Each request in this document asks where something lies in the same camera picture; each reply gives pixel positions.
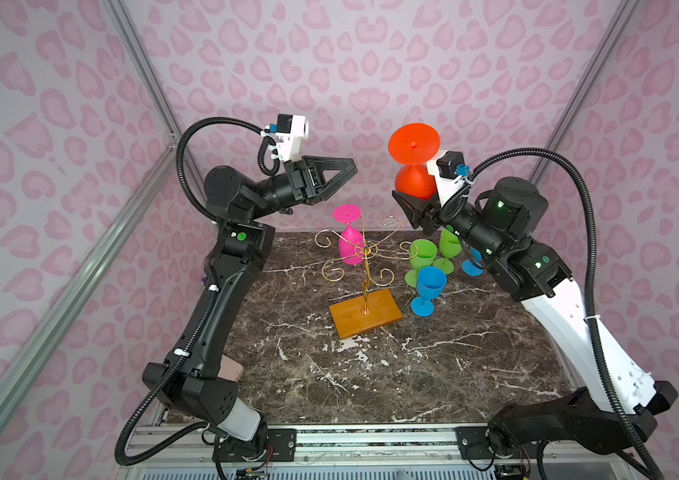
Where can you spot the pink sponge block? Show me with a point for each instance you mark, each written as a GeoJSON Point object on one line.
{"type": "Point", "coordinates": [230, 369]}

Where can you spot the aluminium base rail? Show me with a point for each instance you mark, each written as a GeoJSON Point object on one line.
{"type": "Point", "coordinates": [421, 451]}

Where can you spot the blue wine glass front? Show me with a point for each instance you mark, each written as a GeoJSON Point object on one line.
{"type": "Point", "coordinates": [473, 266]}

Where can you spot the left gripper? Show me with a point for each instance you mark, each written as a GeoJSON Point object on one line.
{"type": "Point", "coordinates": [305, 182]}

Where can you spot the diagonal aluminium frame bar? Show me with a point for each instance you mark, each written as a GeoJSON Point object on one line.
{"type": "Point", "coordinates": [29, 362]}

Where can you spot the green wine glass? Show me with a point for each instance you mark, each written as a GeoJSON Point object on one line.
{"type": "Point", "coordinates": [421, 254]}
{"type": "Point", "coordinates": [450, 247]}

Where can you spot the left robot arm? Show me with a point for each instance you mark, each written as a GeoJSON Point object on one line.
{"type": "Point", "coordinates": [188, 379]}

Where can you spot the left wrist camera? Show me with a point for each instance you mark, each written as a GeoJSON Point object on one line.
{"type": "Point", "coordinates": [288, 134]}

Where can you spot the wooden rack base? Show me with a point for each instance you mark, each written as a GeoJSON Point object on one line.
{"type": "Point", "coordinates": [364, 313]}

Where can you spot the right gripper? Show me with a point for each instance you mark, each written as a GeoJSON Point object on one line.
{"type": "Point", "coordinates": [422, 208]}

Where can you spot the gold wire glass rack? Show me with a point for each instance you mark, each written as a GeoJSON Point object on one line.
{"type": "Point", "coordinates": [334, 270]}

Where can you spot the magenta wine glass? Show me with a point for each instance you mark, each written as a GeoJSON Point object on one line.
{"type": "Point", "coordinates": [352, 241]}

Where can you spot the red wine glass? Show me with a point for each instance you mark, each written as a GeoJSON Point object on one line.
{"type": "Point", "coordinates": [412, 146]}

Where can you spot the blue wine glass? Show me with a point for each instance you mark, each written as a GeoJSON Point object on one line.
{"type": "Point", "coordinates": [473, 266]}
{"type": "Point", "coordinates": [430, 284]}

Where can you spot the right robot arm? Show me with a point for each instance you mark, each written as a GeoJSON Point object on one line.
{"type": "Point", "coordinates": [534, 275]}

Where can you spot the green wine glass front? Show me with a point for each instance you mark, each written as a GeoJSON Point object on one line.
{"type": "Point", "coordinates": [421, 254]}

